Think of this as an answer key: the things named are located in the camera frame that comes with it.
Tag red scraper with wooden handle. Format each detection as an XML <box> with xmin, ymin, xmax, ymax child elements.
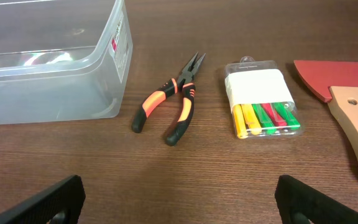
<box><xmin>294</xmin><ymin>60</ymin><xmax>358</xmax><ymax>161</ymax></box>

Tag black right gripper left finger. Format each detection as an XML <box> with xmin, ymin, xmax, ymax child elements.
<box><xmin>0</xmin><ymin>175</ymin><xmax>86</xmax><ymax>224</ymax></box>

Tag clear case of coloured bits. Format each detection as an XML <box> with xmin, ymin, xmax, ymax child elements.
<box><xmin>224</xmin><ymin>56</ymin><xmax>303</xmax><ymax>139</ymax></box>

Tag orange black needle-nose pliers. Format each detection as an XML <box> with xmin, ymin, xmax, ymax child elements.
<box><xmin>131</xmin><ymin>54</ymin><xmax>205</xmax><ymax>146</ymax></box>

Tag clear plastic container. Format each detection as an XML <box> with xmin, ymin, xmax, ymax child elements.
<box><xmin>0</xmin><ymin>0</ymin><xmax>133</xmax><ymax>124</ymax></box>

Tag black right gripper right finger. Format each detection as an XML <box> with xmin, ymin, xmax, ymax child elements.
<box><xmin>275</xmin><ymin>175</ymin><xmax>358</xmax><ymax>224</ymax></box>

